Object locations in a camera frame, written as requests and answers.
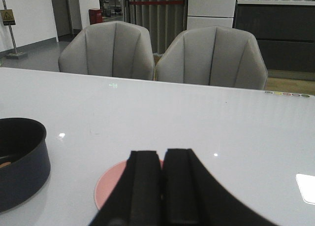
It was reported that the red trash bin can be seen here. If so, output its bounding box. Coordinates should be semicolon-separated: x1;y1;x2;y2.
89;8;103;25

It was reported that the right grey chair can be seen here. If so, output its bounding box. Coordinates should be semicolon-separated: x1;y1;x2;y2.
156;26;268;90

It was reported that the dark blue saucepan purple handle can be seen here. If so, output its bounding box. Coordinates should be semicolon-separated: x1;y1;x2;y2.
0;118;51;212

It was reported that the white cabinet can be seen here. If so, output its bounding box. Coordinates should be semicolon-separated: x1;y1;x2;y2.
187;0;236;30

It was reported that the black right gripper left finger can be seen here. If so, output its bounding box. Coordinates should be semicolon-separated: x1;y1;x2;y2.
90;151;161;226

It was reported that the yellow caution sign stand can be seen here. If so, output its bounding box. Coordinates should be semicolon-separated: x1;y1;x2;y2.
0;0;28;60

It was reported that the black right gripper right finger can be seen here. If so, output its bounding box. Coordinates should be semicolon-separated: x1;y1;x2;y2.
162;149;273;226

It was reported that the dark grey counter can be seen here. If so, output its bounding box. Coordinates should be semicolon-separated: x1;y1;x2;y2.
233;0;315;79

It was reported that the red barrier belt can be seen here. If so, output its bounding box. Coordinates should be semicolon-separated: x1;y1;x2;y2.
128;0;185;5

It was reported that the left grey chair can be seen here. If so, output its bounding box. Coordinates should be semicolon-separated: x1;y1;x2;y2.
58;21;155;80

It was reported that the pink bowl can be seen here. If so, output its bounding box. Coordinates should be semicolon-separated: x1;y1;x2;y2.
94;160;159;210

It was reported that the grey chair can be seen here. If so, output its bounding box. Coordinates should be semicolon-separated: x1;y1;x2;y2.
58;21;155;80
156;26;268;90

